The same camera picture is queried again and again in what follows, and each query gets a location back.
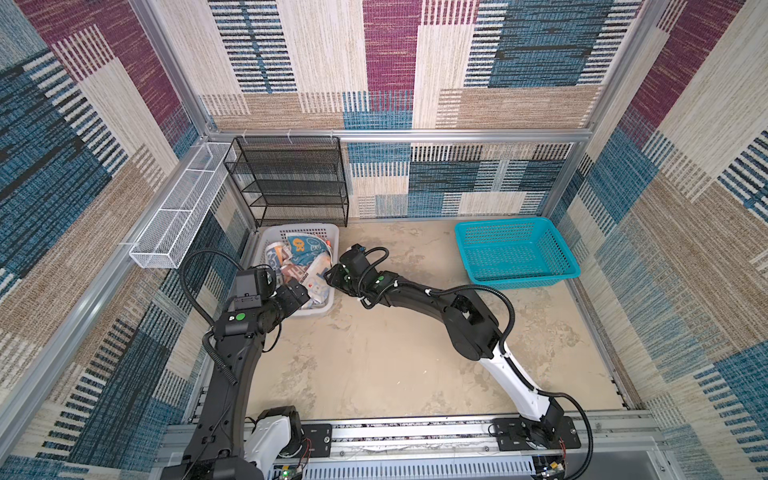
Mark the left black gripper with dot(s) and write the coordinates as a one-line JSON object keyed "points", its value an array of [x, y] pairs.
{"points": [[289, 301]]}

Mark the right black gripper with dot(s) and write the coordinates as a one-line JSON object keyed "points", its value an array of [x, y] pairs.
{"points": [[334, 277]]}

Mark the rabbit print striped towel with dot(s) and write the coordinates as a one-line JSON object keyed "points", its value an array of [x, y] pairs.
{"points": [[312, 277]]}

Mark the white plastic laundry basket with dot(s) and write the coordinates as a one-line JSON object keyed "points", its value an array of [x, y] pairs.
{"points": [[273, 249]]}

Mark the teal plastic basket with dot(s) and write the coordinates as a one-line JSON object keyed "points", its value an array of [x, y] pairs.
{"points": [[517, 253]]}

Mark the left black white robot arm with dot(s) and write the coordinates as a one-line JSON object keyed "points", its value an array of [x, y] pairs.
{"points": [[220, 448]]}

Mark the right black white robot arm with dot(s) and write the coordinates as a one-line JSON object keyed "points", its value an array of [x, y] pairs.
{"points": [[478, 320]]}

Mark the teal bicycle print towel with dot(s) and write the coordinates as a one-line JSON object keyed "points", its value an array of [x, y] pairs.
{"points": [[304, 245]]}

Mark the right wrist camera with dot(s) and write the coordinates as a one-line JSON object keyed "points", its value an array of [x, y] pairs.
{"points": [[355, 261]]}

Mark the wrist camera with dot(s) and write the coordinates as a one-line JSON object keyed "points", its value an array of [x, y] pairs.
{"points": [[355, 261], [257, 282]]}

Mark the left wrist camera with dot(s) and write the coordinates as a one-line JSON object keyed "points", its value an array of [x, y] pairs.
{"points": [[257, 282]]}

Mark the black wire shelf rack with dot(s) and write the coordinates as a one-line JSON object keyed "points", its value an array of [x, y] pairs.
{"points": [[285, 180]]}

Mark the white wire mesh tray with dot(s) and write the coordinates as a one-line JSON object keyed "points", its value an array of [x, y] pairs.
{"points": [[165, 241]]}

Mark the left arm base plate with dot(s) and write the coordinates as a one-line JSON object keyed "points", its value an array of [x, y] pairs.
{"points": [[309, 441]]}

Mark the aluminium mounting rail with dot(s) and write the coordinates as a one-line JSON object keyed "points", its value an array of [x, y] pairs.
{"points": [[464, 436]]}

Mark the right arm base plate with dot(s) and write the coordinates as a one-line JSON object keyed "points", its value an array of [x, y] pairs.
{"points": [[520, 434]]}

